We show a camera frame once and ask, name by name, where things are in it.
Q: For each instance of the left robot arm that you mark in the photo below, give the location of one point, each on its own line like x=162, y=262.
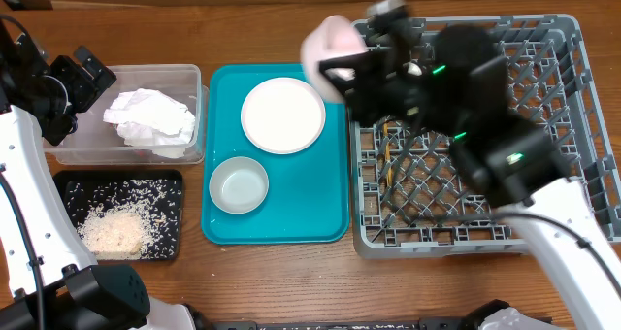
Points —
x=55, y=280

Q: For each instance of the white napkin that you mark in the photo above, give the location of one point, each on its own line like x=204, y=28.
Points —
x=148, y=117

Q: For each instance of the teal serving tray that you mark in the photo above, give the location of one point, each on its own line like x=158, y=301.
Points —
x=308, y=197

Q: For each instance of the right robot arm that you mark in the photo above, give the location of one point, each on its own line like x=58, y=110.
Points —
x=500, y=154

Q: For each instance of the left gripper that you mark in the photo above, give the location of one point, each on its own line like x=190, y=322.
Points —
x=56, y=131

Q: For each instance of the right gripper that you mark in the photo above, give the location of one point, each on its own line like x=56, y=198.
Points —
x=370, y=83

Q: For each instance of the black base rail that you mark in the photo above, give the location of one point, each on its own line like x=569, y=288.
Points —
x=426, y=323

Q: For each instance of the clear plastic bin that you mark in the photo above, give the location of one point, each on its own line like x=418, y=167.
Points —
x=97, y=143

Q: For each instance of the cream cup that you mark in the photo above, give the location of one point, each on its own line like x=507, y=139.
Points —
x=414, y=69

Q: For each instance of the grey bowl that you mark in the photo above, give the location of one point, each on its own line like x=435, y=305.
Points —
x=239, y=185

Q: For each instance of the grey dishwasher rack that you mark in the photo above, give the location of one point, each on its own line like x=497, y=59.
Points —
x=428, y=211

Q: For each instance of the black plastic tray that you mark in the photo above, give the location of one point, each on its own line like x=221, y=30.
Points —
x=63, y=179

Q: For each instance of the red sauce packet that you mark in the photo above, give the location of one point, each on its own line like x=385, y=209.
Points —
x=142, y=152

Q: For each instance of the pink plate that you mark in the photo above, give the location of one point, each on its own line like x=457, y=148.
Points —
x=283, y=115

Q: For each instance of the rice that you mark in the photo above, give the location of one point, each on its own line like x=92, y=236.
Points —
x=116, y=228

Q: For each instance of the pink bowl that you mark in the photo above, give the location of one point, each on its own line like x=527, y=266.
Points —
x=335, y=37

